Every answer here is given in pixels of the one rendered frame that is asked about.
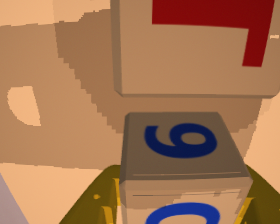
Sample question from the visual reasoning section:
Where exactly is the wooden letter block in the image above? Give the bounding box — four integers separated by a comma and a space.
110, 0, 280, 99
119, 112, 253, 224

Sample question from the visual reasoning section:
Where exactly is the tan flat mat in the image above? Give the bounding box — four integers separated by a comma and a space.
0, 0, 280, 224

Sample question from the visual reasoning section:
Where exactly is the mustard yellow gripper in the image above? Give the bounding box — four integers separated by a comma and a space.
59, 164, 280, 224

